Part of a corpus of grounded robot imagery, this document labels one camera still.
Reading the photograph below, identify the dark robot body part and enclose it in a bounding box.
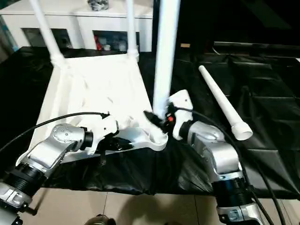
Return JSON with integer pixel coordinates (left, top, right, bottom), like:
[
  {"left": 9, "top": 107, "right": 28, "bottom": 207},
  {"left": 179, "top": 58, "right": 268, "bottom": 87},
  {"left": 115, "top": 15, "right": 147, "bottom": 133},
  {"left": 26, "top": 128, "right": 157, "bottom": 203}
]
[{"left": 85, "top": 214, "right": 117, "bottom": 225}]

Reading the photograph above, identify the white plastic table top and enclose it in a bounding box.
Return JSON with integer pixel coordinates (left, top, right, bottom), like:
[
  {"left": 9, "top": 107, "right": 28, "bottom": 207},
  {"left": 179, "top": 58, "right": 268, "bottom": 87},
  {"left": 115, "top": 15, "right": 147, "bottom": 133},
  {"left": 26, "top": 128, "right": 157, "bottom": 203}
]
[{"left": 29, "top": 52, "right": 169, "bottom": 163}]

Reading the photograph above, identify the white plastic table leg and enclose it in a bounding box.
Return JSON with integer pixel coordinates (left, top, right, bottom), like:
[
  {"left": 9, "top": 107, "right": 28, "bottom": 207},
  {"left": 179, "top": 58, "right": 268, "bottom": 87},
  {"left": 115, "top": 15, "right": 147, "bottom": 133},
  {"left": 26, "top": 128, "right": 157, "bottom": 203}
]
[
  {"left": 198, "top": 65, "right": 254, "bottom": 141},
  {"left": 152, "top": 0, "right": 182, "bottom": 116},
  {"left": 126, "top": 0, "right": 140, "bottom": 62},
  {"left": 29, "top": 0, "right": 66, "bottom": 67}
]

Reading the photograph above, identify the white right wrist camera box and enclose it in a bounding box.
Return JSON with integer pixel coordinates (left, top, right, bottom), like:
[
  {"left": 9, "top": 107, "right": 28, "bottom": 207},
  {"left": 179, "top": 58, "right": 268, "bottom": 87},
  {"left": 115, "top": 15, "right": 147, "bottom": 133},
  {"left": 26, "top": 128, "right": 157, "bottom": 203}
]
[{"left": 167, "top": 89, "right": 194, "bottom": 141}]

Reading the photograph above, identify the black folding table frame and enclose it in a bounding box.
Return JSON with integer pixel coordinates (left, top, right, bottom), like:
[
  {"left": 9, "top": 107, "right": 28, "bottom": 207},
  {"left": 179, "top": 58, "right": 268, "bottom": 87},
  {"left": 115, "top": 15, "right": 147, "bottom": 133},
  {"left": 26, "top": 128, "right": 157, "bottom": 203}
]
[{"left": 27, "top": 193, "right": 46, "bottom": 216}]

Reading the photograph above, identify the white cabinet with glass doors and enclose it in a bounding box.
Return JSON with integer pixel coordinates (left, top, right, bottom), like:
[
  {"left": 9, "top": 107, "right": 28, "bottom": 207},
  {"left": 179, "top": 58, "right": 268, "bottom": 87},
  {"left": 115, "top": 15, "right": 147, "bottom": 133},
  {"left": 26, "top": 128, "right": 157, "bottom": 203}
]
[{"left": 0, "top": 0, "right": 155, "bottom": 52}]

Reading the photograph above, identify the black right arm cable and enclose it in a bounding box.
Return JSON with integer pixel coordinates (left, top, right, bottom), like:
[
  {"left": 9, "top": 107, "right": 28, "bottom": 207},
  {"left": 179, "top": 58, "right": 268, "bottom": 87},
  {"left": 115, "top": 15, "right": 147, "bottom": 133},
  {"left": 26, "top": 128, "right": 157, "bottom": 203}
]
[{"left": 175, "top": 106, "right": 289, "bottom": 225}]

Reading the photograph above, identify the black work mat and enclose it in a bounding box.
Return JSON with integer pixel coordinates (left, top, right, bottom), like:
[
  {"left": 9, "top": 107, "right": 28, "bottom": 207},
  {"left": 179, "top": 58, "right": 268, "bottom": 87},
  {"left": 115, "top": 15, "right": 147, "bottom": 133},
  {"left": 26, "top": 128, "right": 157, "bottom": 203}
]
[{"left": 0, "top": 46, "right": 300, "bottom": 200}]

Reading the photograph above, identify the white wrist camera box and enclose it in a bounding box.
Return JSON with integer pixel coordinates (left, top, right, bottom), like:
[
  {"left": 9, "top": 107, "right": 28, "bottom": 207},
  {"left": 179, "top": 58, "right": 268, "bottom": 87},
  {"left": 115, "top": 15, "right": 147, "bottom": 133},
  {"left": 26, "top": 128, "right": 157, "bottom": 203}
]
[
  {"left": 167, "top": 89, "right": 194, "bottom": 141},
  {"left": 90, "top": 114, "right": 120, "bottom": 156}
]

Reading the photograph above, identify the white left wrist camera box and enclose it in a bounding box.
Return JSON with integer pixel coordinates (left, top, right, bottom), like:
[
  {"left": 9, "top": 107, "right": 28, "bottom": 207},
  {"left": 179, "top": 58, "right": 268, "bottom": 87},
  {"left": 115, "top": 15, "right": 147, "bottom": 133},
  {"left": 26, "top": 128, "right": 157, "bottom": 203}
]
[{"left": 90, "top": 114, "right": 120, "bottom": 156}]

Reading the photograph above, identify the beige curtain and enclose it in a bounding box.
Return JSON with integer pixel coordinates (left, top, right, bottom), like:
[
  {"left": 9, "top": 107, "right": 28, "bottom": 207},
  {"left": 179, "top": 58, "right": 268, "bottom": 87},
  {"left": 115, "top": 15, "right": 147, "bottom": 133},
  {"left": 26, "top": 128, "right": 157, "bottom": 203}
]
[{"left": 0, "top": 16, "right": 15, "bottom": 64}]

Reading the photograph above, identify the long black metal bar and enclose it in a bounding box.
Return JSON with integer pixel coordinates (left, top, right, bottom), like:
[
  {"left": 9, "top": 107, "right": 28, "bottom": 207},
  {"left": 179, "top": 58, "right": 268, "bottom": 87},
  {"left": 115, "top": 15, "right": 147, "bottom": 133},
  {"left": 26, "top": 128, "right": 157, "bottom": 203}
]
[{"left": 214, "top": 41, "right": 300, "bottom": 52}]

